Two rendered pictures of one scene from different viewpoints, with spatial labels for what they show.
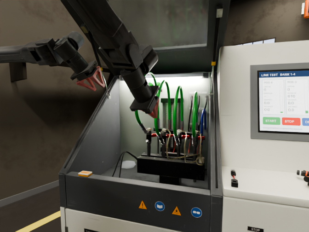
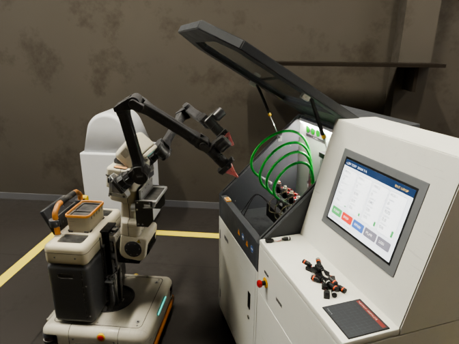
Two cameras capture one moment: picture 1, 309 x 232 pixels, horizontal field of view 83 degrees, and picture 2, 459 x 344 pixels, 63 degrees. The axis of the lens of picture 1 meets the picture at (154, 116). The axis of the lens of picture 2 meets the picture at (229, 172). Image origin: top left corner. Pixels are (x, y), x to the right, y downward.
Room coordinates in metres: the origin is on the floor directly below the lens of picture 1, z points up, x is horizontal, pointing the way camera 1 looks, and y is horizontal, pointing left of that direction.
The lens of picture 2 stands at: (-0.43, -1.49, 1.86)
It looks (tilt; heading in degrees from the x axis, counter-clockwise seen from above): 19 degrees down; 57
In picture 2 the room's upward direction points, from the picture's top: 1 degrees clockwise
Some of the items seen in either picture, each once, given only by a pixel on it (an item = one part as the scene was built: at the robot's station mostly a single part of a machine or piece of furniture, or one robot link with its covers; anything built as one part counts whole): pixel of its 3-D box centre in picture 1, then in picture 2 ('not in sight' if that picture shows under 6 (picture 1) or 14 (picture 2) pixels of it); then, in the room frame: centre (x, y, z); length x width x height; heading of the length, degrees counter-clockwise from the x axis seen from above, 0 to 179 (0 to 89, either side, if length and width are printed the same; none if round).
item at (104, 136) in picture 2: not in sight; (123, 169); (0.68, 2.22, 0.63); 0.64 x 0.55 x 1.27; 141
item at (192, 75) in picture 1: (160, 76); (324, 127); (1.17, -0.04, 1.43); 0.54 x 0.03 x 0.02; 74
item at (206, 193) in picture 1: (131, 199); (239, 226); (0.69, 0.09, 0.87); 0.62 x 0.04 x 0.16; 74
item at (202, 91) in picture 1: (197, 111); not in sight; (1.11, -0.27, 1.20); 0.13 x 0.03 x 0.31; 74
